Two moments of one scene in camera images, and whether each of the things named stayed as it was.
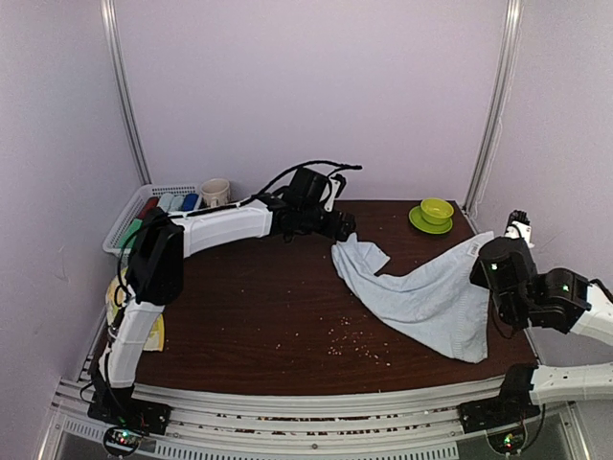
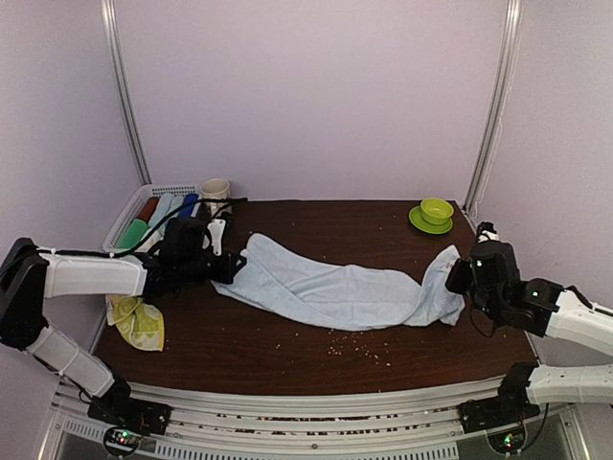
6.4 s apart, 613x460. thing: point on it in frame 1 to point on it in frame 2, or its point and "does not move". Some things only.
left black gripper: x=346 y=228 to x=230 y=268
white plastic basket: x=118 y=232 does not move
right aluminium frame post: x=498 y=103 does not move
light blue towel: x=445 y=303 to x=341 y=297
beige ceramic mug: x=215 y=192 does not move
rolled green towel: x=135 y=225 does not move
